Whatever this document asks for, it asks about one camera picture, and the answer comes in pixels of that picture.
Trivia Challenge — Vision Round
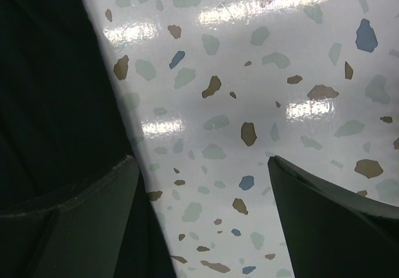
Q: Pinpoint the black t-shirt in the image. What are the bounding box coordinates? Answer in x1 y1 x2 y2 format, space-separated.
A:
0 0 178 278

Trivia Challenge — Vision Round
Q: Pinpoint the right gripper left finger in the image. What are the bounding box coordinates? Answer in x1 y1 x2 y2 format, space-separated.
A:
1 156 139 277

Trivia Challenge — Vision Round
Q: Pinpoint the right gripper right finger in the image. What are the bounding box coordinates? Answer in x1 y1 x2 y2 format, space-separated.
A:
267 156 398 278

